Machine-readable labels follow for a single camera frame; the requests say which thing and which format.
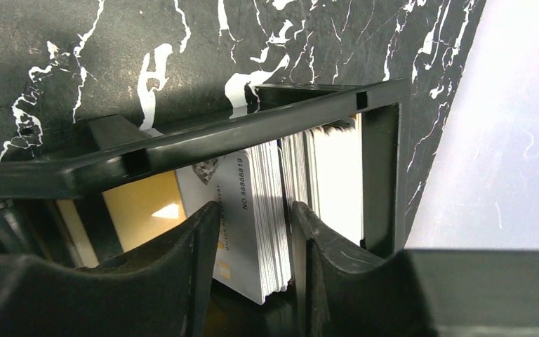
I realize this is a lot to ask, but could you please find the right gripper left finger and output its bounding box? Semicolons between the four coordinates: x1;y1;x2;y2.
0;201;220;336

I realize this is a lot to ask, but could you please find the black card box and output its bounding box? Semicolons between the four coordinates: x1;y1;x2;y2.
0;79;410;253

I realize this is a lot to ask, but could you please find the gold credit card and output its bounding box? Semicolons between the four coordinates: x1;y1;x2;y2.
102;171;187;252

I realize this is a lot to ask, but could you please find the white credit card stack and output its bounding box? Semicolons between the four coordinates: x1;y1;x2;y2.
176;140;291;305

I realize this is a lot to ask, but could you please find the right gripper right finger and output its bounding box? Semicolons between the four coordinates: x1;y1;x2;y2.
291;201;539;336

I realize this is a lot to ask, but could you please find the rear white card stack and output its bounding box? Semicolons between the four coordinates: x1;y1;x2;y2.
279;114;364;246

